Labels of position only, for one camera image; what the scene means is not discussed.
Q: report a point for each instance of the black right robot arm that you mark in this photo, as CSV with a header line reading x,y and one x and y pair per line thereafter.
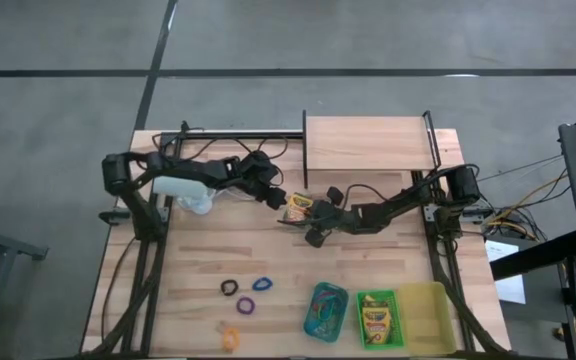
x,y
393,207

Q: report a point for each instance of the black aluminium frame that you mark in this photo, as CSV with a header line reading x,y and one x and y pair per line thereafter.
x,y
438,260
243,135

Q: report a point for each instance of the teal plastic basket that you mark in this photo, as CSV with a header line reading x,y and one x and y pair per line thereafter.
x,y
313,331

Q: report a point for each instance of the white paper sheet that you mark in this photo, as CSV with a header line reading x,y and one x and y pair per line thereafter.
x,y
510,290

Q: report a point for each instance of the green plastic basket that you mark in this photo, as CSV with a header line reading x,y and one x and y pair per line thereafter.
x,y
399,325

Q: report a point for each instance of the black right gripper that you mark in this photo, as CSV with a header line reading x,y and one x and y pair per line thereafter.
x,y
330,217

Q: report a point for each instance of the white desk lamp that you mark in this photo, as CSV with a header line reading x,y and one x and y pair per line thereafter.
x,y
178,187

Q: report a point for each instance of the large crayon box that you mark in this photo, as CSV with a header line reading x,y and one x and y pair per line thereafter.
x,y
298,205

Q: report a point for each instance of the wooden shelf riser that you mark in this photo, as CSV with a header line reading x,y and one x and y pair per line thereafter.
x,y
368,142

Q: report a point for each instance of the yellow plastic bin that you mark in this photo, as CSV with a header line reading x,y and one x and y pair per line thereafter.
x,y
425,317

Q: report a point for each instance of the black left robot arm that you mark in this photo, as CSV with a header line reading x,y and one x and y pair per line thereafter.
x,y
193,170

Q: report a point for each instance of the yellow green packet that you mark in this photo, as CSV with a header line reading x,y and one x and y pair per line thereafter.
x,y
376,320

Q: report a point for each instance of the green rubber band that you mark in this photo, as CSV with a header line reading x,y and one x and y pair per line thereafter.
x,y
324,317

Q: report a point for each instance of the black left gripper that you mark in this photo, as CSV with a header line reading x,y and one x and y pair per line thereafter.
x,y
260,175

